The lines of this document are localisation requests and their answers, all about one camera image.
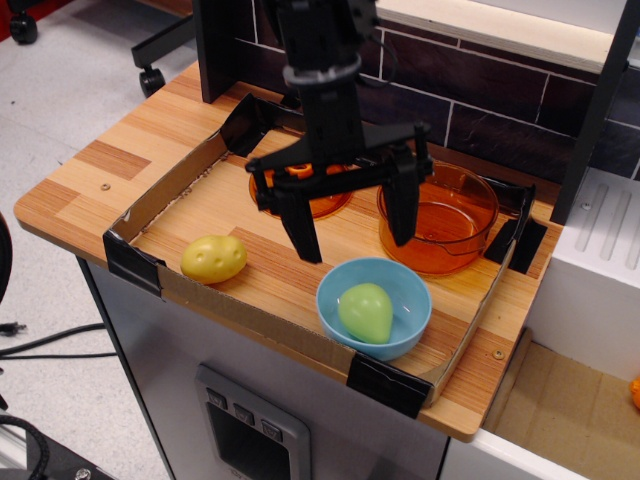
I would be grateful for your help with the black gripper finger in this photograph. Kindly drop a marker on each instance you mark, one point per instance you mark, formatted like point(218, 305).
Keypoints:
point(297, 219)
point(401, 195)

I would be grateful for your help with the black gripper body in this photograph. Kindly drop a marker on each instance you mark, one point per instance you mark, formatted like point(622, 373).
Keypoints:
point(335, 135)

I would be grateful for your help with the green toy pear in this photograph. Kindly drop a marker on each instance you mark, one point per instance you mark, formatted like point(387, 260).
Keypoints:
point(366, 312)

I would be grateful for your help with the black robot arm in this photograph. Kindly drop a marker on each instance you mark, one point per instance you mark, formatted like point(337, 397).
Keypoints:
point(322, 40)

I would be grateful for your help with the light blue bowl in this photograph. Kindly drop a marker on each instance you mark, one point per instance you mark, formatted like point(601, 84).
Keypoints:
point(411, 299)

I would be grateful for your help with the orange transparent pot lid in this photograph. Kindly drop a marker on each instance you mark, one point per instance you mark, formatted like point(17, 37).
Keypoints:
point(320, 207)

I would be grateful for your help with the orange transparent pot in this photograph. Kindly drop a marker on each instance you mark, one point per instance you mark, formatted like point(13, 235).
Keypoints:
point(457, 209)

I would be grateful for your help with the cardboard fence with black tape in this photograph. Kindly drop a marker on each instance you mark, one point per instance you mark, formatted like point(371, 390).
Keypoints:
point(448, 379)

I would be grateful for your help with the yellow toy potato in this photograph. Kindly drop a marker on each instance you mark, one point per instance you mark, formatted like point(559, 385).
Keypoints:
point(213, 259)

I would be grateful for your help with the grey toy oven panel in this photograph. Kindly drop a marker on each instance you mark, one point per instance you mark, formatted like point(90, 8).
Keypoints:
point(251, 437)

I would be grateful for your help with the white toy sink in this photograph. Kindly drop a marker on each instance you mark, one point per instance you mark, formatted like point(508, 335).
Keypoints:
point(565, 409)

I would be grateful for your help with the orange toy in sink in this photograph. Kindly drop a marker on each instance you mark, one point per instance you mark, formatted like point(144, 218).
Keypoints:
point(634, 389)

